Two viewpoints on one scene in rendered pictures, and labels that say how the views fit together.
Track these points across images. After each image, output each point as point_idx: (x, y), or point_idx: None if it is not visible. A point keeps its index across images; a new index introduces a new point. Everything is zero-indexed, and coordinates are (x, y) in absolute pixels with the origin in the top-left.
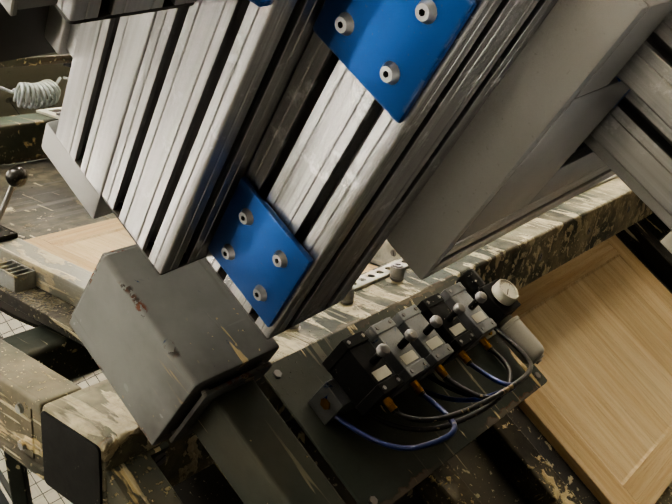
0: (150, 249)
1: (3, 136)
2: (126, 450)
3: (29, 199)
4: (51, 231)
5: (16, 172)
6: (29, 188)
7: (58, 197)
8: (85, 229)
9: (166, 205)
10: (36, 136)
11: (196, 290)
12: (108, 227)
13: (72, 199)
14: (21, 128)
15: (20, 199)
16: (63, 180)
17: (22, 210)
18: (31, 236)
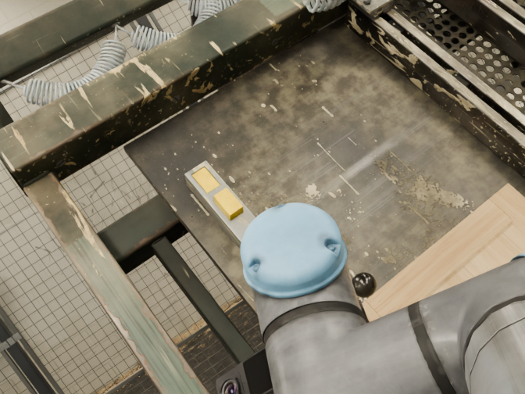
0: None
1: (283, 27)
2: None
3: (327, 159)
4: (369, 259)
5: (367, 291)
6: (321, 124)
7: (357, 152)
8: (412, 277)
9: None
10: (315, 13)
11: None
12: (436, 271)
13: (373, 159)
14: (302, 12)
15: (318, 159)
16: (351, 98)
17: (326, 193)
18: (351, 274)
